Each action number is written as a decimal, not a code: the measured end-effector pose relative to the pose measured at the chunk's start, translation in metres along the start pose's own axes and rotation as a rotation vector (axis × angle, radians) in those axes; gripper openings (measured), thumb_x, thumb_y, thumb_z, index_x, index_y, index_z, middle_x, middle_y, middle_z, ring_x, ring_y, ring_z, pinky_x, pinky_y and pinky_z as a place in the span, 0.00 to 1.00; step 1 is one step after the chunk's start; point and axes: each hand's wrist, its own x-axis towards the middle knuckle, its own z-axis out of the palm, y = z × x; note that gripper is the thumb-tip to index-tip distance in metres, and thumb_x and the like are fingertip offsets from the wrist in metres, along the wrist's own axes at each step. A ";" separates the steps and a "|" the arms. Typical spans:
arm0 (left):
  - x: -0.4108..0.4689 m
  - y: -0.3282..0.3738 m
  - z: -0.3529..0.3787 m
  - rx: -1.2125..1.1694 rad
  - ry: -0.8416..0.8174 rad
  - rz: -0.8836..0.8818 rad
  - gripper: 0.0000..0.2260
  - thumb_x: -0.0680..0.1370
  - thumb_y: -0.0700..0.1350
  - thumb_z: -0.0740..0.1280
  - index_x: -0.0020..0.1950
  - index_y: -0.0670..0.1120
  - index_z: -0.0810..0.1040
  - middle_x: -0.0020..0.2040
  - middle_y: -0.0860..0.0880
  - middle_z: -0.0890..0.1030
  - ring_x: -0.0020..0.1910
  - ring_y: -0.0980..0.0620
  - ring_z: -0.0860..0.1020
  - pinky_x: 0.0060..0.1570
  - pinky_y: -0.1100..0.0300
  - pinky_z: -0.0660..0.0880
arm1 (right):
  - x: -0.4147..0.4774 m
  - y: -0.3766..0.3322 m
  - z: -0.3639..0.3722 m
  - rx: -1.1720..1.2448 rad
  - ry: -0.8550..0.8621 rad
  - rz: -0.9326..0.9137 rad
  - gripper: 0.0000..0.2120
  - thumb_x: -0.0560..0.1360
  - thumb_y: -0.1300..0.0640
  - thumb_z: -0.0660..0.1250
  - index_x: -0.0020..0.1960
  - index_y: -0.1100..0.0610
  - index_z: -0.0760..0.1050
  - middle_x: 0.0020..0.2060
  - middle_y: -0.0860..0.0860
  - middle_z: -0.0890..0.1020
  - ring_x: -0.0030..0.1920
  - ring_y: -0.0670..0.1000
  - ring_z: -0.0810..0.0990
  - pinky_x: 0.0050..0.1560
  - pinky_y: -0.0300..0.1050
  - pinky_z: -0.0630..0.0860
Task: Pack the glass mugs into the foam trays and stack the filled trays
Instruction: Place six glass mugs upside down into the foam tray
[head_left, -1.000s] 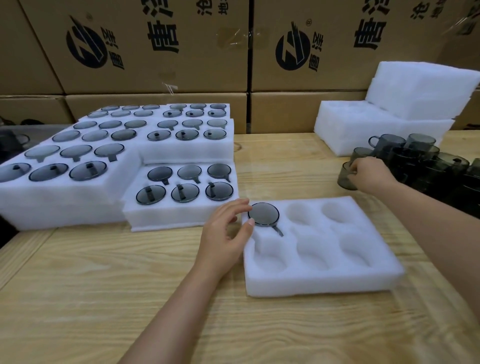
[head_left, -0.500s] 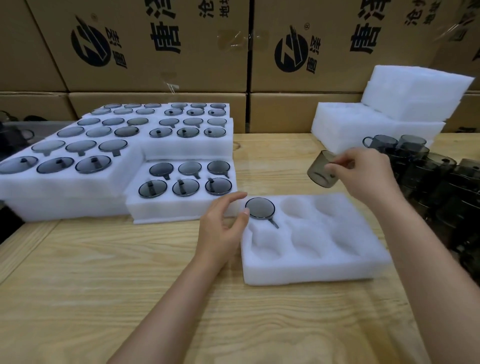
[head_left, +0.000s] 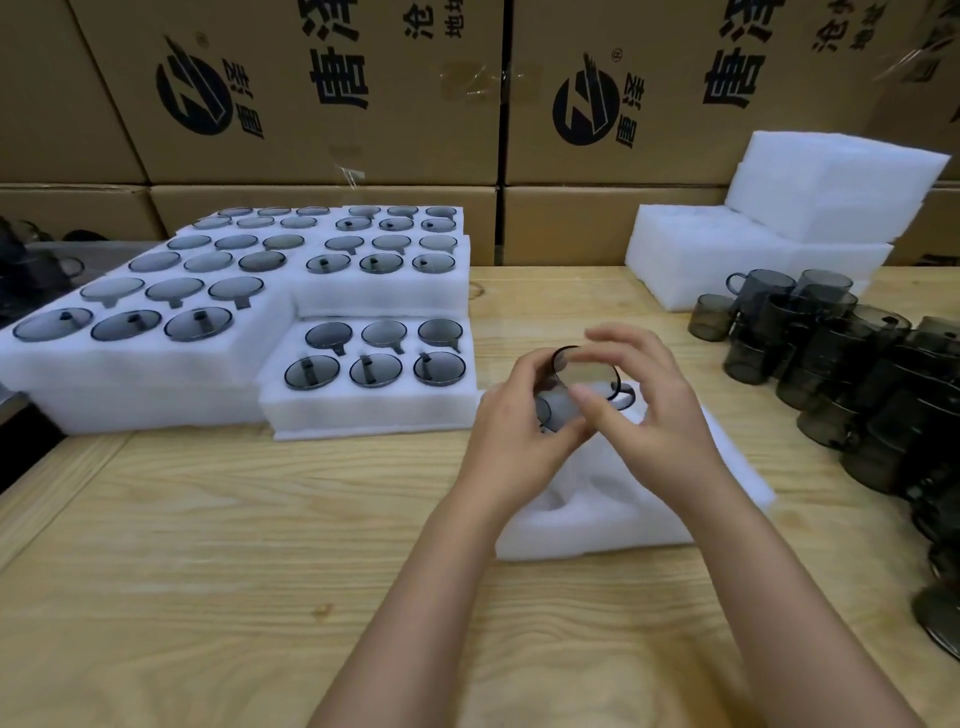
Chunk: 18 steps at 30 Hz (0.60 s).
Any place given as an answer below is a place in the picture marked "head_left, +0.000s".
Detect person's right hand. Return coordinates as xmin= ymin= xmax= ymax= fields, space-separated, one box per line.
xmin=568 ymin=322 xmax=744 ymax=519

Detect stainless steel table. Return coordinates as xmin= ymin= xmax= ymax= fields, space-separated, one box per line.
xmin=0 ymin=238 xmax=170 ymax=421

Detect dark mugs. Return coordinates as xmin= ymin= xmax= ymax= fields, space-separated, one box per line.
xmin=0 ymin=217 xmax=85 ymax=309

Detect white grooved foam tray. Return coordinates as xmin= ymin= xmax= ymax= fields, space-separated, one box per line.
xmin=97 ymin=230 xmax=324 ymax=298
xmin=258 ymin=314 xmax=485 ymax=442
xmin=288 ymin=232 xmax=472 ymax=320
xmin=0 ymin=273 xmax=298 ymax=391
xmin=333 ymin=204 xmax=466 ymax=241
xmin=479 ymin=380 xmax=778 ymax=562
xmin=176 ymin=206 xmax=346 ymax=241
xmin=29 ymin=382 xmax=279 ymax=436

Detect pile of smoky glass mugs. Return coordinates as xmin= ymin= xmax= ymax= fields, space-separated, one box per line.
xmin=688 ymin=268 xmax=960 ymax=661

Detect person's left forearm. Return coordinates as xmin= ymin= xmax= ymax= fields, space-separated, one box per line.
xmin=307 ymin=487 xmax=526 ymax=728

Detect stack of white foam trays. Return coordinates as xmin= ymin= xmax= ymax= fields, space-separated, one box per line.
xmin=624 ymin=131 xmax=952 ymax=313

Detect person's left hand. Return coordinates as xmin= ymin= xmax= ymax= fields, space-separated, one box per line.
xmin=449 ymin=348 xmax=598 ymax=526

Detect person's right forearm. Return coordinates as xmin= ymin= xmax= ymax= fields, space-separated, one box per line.
xmin=674 ymin=479 xmax=928 ymax=728

